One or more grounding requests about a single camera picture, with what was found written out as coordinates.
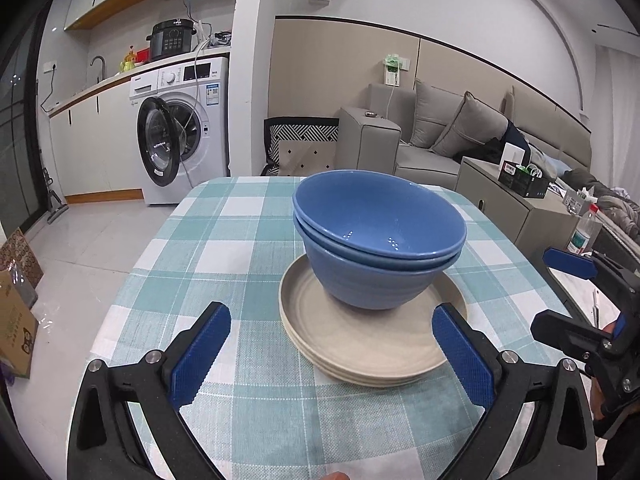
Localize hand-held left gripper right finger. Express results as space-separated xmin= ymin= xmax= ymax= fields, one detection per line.
xmin=431 ymin=303 xmax=599 ymax=480

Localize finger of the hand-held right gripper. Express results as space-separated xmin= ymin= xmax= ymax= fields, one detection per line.
xmin=530 ymin=309 xmax=622 ymax=364
xmin=543 ymin=246 xmax=640 ymax=291

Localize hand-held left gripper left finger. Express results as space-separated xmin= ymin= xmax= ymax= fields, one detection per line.
xmin=67 ymin=301 xmax=232 ymax=480

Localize beige plate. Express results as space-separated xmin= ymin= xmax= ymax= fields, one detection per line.
xmin=282 ymin=305 xmax=466 ymax=383
xmin=278 ymin=252 xmax=469 ymax=378
xmin=287 ymin=320 xmax=461 ymax=389

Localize white marble side table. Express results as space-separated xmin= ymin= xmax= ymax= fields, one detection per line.
xmin=547 ymin=255 xmax=626 ymax=331

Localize clear water bottle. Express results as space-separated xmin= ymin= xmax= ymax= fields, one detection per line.
xmin=566 ymin=204 xmax=603 ymax=256

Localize white green tissue box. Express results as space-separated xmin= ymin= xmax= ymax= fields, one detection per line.
xmin=562 ymin=187 xmax=593 ymax=216

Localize grey blanket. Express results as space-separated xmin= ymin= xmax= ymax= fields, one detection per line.
xmin=560 ymin=167 xmax=640 ymax=241

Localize black box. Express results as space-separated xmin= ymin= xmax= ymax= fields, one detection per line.
xmin=497 ymin=160 xmax=551 ymax=198

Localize grey bedside cabinet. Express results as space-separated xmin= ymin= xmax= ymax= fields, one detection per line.
xmin=454 ymin=156 xmax=581 ymax=253

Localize teal white checked tablecloth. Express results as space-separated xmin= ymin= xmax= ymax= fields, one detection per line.
xmin=85 ymin=176 xmax=581 ymax=480

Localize dark navy cushion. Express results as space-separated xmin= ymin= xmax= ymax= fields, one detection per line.
xmin=502 ymin=122 xmax=526 ymax=153

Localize black garment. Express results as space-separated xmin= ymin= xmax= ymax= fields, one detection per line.
xmin=457 ymin=137 xmax=511 ymax=163

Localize grey cushion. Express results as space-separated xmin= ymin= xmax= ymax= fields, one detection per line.
xmin=410 ymin=79 xmax=466 ymax=150
xmin=431 ymin=91 xmax=510 ymax=158

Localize grey sofa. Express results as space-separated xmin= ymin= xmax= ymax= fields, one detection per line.
xmin=340 ymin=79 xmax=593 ymax=193

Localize plain cardboard box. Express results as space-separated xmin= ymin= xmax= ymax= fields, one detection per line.
xmin=0 ymin=270 xmax=41 ymax=378

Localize floor mop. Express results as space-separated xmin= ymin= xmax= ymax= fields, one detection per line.
xmin=42 ymin=167 xmax=68 ymax=223

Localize brown patterned box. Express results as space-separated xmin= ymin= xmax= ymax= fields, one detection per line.
xmin=0 ymin=227 xmax=45 ymax=306

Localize white washing machine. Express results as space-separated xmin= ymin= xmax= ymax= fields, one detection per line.
xmin=129 ymin=56 xmax=231 ymax=206

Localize white lower kitchen cabinets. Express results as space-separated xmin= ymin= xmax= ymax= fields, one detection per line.
xmin=47 ymin=72 xmax=146 ymax=205

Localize folded patterned floor mat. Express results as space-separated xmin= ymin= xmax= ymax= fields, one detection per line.
xmin=260 ymin=116 xmax=341 ymax=178

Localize dark glass door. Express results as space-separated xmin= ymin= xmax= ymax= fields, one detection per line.
xmin=0 ymin=10 xmax=51 ymax=241

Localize black pressure cooker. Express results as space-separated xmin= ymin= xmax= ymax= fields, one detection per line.
xmin=146 ymin=19 xmax=197 ymax=61

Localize white charging cable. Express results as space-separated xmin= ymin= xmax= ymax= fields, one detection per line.
xmin=385 ymin=84 xmax=408 ymax=148

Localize cable clutter pile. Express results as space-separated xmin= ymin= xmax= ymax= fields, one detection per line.
xmin=197 ymin=22 xmax=233 ymax=51

